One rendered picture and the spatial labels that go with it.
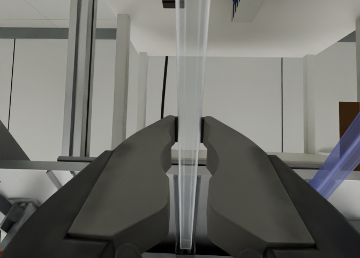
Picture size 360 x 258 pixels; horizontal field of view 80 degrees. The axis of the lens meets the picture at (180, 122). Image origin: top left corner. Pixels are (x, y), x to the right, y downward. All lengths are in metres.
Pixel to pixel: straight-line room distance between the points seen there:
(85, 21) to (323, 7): 0.56
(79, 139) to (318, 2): 0.62
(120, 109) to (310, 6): 0.54
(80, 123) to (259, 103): 1.69
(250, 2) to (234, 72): 1.49
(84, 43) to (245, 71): 1.66
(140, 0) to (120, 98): 0.25
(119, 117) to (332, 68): 2.01
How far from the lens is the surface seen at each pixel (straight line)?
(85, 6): 0.54
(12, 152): 0.30
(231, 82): 1.97
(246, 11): 0.56
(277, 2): 0.64
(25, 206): 0.29
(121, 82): 0.61
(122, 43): 0.64
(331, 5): 0.70
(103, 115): 2.02
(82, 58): 0.50
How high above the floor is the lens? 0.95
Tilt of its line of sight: 3 degrees down
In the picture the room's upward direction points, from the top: 178 degrees counter-clockwise
